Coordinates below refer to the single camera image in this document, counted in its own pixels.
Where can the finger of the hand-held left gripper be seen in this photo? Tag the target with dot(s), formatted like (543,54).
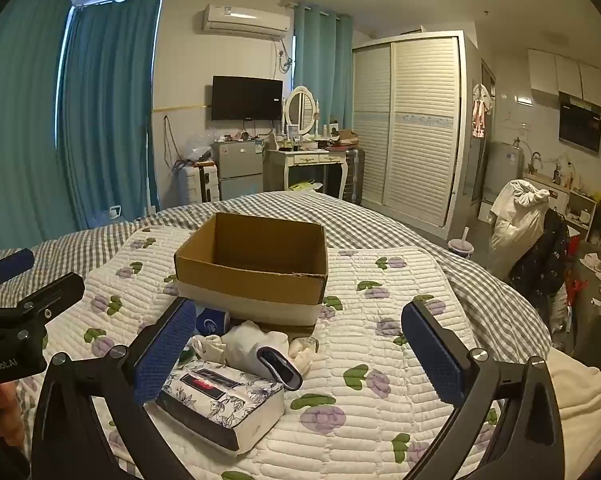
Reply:
(55,295)
(10,265)

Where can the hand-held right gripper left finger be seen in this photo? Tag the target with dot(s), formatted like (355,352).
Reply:
(165,355)

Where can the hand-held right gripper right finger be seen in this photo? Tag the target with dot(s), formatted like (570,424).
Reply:
(433,355)

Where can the small white socks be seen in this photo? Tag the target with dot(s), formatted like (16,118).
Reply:
(210,347)

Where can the blue tissue packet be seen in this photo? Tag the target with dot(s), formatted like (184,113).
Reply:
(213,321)

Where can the floral print tissue pack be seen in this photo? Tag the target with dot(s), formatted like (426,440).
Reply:
(220,400)

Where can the white sock with grey cuff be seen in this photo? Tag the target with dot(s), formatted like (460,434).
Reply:
(250,350)

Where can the brown cardboard box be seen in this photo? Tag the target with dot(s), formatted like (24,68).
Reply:
(250,280)

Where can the person's left hand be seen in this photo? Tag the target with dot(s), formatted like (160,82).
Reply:
(3,410)

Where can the white floral quilted blanket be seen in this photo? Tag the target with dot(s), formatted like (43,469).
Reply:
(380,410)

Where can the drink cup with straw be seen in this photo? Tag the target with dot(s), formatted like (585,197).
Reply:
(461,249)

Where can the wide teal curtain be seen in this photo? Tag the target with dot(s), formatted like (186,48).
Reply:
(20,135)

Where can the dark floral garment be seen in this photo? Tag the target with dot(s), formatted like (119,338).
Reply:
(540,265)

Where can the cream fleece blanket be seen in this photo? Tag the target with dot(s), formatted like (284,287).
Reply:
(585,410)

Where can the white suitcase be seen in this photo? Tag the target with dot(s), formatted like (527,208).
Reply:
(198,185)

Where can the teal window curtain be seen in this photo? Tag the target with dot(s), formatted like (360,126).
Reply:
(110,110)

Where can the silver refrigerator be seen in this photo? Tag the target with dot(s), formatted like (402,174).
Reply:
(502,175)

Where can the dark suitcase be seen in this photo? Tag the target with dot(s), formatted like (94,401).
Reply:
(355,175)

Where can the white kitchen counter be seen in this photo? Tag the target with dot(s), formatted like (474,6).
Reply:
(560,200)

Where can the grey mini fridge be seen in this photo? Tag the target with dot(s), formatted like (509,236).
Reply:
(238,165)

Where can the clear plastic bag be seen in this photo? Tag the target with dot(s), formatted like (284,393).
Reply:
(199,149)

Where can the white slatted wardrobe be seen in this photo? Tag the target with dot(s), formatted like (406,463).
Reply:
(420,135)

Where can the white dressing table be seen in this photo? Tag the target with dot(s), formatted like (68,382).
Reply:
(305,159)

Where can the hanging pink clothes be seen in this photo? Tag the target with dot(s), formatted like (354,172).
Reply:
(480,110)

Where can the black range hood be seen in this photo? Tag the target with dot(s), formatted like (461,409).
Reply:
(580,125)

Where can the white oval mirror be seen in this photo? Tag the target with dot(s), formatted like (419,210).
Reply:
(300,110)

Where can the narrow teal curtain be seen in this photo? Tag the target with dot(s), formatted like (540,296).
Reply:
(325,70)

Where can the white air conditioner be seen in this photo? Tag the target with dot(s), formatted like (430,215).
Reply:
(243,20)

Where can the black wall television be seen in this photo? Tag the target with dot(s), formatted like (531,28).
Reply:
(247,98)

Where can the white wall cabinets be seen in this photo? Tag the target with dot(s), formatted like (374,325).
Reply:
(565,75)

